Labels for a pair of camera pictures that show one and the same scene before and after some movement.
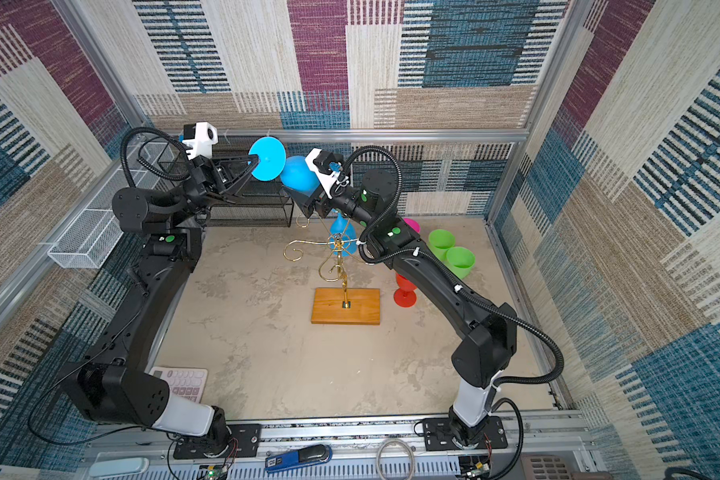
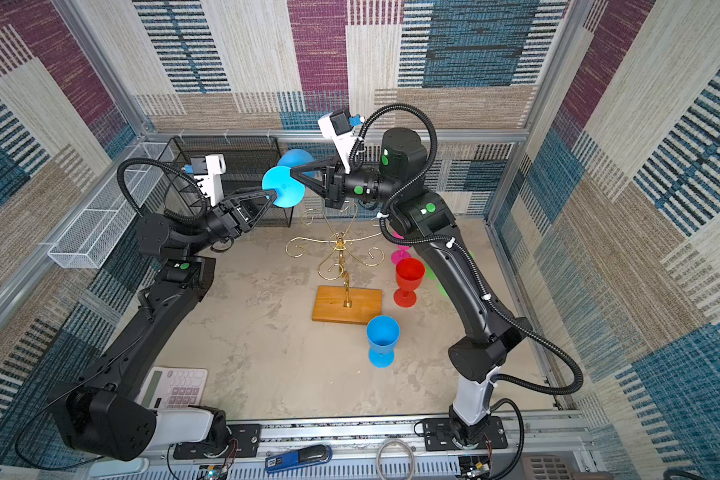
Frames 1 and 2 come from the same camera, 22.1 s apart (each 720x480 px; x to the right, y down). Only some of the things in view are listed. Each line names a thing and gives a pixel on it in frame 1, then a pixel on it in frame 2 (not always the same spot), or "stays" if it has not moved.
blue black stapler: [308, 456] stays
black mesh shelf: [259, 203] stays
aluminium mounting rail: [554, 446] stays
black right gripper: [319, 198] → [335, 180]
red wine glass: [405, 295] stays
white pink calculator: [184, 382] stays
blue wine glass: [294, 171] → [383, 332]
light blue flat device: [120, 466] stays
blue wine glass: [343, 235] → [289, 189]
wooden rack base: [365, 306] stays
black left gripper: [209, 181] → [232, 223]
